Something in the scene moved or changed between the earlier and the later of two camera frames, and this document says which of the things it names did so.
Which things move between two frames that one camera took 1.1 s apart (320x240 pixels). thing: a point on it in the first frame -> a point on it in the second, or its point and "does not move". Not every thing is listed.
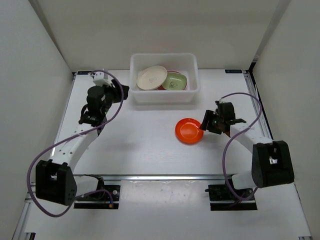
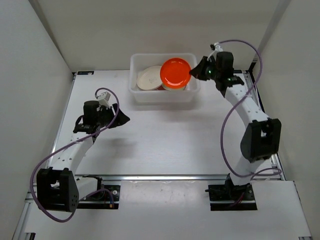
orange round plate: x=187 y=131 -> x=174 y=74
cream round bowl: x=151 y=77 does not move
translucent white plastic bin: x=186 y=63 does not move
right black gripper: x=208 y=116 -> x=197 y=72
